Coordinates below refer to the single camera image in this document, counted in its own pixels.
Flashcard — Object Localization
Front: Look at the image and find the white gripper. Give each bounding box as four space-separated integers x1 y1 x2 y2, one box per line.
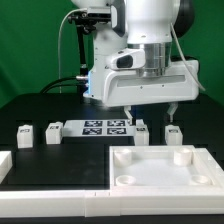
102 48 199 125

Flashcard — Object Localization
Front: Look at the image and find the white square table top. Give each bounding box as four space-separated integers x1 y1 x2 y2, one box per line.
109 145 224 189

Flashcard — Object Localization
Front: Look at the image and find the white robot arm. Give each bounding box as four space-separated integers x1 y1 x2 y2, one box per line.
71 0 200 115

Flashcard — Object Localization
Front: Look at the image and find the white U-shaped obstacle fence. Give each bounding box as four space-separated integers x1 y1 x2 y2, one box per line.
0 147 224 219

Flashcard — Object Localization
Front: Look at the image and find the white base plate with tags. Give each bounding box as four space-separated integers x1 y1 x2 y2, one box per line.
63 119 135 137

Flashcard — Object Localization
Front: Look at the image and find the black cable bundle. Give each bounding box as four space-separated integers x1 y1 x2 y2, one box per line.
39 77 88 94

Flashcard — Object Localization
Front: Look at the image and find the black camera on stand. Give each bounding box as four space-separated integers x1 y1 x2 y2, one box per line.
68 9 111 93

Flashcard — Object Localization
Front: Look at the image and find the grey camera cable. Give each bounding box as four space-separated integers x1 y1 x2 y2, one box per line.
57 9 81 94

